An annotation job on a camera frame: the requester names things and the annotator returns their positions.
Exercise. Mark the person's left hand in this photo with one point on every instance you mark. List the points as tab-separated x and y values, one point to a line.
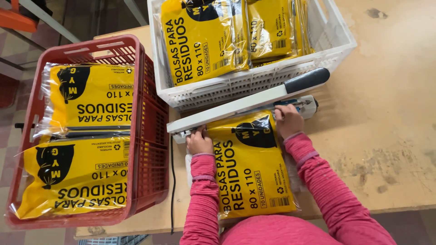
200	143

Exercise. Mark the person's right hand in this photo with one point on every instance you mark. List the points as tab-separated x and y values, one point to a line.
290	121

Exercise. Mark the person's left fingers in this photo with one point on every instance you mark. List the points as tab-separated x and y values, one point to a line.
199	131

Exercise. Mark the person's right fingers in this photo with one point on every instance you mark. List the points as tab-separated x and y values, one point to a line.
281	111

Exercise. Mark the yellow bag packet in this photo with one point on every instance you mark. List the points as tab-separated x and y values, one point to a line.
304	30
92	98
250	170
78	177
199	40
269	30

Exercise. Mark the red plastic crate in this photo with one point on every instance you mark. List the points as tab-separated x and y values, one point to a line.
150	136

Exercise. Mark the white plastic crate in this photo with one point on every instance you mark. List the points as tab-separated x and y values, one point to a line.
337	37

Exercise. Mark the person's pink shirt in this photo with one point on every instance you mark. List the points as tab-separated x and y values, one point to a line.
276	231

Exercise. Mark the grey plastic crate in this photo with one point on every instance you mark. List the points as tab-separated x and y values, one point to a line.
112	240

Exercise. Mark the orange plastic chair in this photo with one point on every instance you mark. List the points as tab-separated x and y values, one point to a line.
15	17

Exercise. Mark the grey metal frame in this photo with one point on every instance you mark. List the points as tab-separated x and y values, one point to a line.
51	22

